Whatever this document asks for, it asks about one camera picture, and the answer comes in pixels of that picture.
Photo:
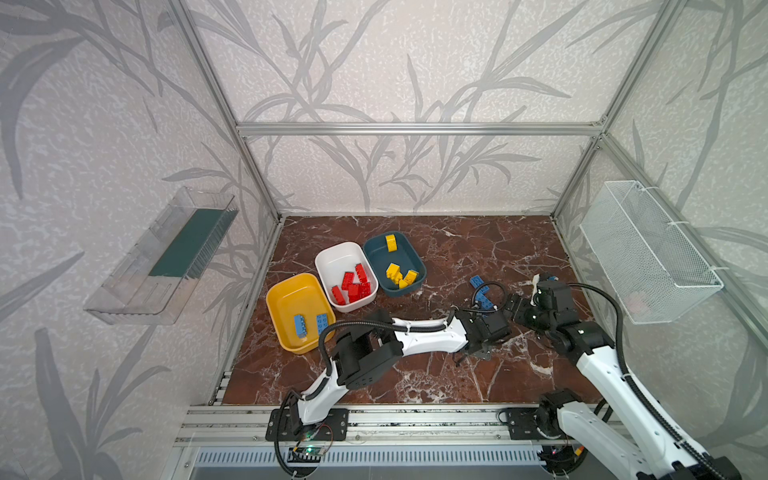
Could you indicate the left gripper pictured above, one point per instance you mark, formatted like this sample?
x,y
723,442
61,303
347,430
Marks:
x,y
496,327

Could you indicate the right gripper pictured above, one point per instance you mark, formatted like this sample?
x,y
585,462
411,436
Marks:
x,y
527,311

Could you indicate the blue lego cluster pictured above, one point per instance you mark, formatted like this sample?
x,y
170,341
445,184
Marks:
x,y
476,281

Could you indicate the small yellow lego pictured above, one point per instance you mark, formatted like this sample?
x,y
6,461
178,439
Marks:
x,y
408,279

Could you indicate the red lego brick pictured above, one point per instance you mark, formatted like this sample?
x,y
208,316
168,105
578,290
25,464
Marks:
x,y
348,280
358,291
338,295
361,274

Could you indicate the yellow plastic bin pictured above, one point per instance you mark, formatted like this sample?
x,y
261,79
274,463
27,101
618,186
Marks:
x,y
299,294

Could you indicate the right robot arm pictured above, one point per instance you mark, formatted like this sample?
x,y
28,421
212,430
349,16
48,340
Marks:
x,y
654,446

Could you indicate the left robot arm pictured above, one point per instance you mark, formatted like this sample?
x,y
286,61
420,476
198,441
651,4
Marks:
x,y
356,354

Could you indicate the teal plastic bin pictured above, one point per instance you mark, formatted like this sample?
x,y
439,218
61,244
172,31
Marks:
x,y
379,258

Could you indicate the white plastic bin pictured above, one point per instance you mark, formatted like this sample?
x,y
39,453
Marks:
x,y
331,264

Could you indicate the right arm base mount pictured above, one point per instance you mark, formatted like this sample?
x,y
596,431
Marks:
x,y
523,424

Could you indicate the white wire wall basket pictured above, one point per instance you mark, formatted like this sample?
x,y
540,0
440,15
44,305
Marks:
x,y
653,267

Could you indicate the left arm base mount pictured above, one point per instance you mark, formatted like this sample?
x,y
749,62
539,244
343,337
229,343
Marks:
x,y
283,426

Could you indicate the aluminium front rail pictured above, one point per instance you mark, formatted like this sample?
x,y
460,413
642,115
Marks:
x,y
372,424

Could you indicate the clear plastic wall shelf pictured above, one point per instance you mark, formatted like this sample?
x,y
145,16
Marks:
x,y
157,277

